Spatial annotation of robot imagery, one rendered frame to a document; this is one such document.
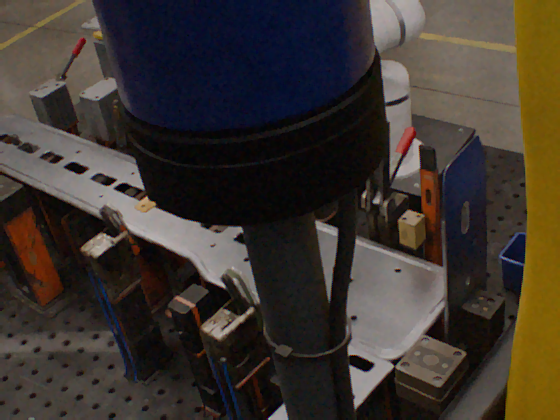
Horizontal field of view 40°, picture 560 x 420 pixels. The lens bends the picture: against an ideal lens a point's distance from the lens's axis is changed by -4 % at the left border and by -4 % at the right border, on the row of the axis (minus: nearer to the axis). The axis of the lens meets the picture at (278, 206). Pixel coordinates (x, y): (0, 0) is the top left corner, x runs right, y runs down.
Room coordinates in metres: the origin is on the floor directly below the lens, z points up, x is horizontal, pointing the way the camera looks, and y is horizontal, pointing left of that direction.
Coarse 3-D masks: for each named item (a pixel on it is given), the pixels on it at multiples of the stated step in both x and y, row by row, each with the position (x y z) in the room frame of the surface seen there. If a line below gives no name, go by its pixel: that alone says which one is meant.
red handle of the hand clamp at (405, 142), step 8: (408, 128) 1.21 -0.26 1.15; (408, 136) 1.20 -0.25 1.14; (400, 144) 1.19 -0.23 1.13; (408, 144) 1.19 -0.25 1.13; (400, 152) 1.18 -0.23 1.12; (392, 160) 1.18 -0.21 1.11; (400, 160) 1.17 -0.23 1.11; (392, 168) 1.16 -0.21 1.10; (392, 176) 1.15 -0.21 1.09; (376, 192) 1.14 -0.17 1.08; (376, 200) 1.13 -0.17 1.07
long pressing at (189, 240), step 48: (0, 144) 1.76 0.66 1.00; (48, 144) 1.71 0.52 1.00; (96, 144) 1.65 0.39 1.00; (48, 192) 1.50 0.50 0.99; (96, 192) 1.44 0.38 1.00; (192, 240) 1.21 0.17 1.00; (336, 240) 1.12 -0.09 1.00; (384, 288) 0.97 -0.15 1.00; (432, 288) 0.95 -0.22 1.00; (384, 336) 0.87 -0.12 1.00
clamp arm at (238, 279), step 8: (224, 272) 0.96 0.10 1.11; (232, 272) 0.95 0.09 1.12; (240, 272) 0.95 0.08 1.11; (224, 280) 0.95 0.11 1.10; (232, 280) 0.94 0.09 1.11; (240, 280) 0.94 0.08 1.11; (232, 288) 0.95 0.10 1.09; (240, 288) 0.94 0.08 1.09; (248, 288) 0.95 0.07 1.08; (232, 296) 0.96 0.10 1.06; (240, 296) 0.94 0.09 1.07; (248, 296) 0.95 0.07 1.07; (240, 304) 0.96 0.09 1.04; (248, 304) 0.94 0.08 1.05; (256, 304) 0.96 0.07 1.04; (240, 312) 0.97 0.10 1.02; (256, 312) 0.95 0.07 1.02
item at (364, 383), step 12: (348, 348) 0.86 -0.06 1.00; (360, 348) 0.85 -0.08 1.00; (372, 360) 0.82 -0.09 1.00; (384, 360) 0.82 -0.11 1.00; (360, 372) 0.80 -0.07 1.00; (372, 372) 0.80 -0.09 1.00; (384, 372) 0.79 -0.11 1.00; (360, 384) 0.78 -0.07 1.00; (372, 384) 0.77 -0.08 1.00; (360, 396) 0.76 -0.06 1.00; (372, 396) 0.76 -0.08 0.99; (360, 408) 0.74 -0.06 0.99
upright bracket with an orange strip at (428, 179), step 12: (420, 144) 1.08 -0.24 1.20; (420, 156) 1.07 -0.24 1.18; (432, 156) 1.05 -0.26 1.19; (420, 168) 1.07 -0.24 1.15; (432, 168) 1.06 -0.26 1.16; (420, 180) 1.07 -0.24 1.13; (432, 180) 1.06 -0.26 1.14; (432, 192) 1.06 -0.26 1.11; (432, 204) 1.06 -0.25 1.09; (432, 216) 1.06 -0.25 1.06; (432, 228) 1.06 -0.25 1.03; (432, 240) 1.07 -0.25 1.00; (432, 252) 1.06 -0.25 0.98; (444, 324) 1.06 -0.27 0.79; (444, 336) 1.06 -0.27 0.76
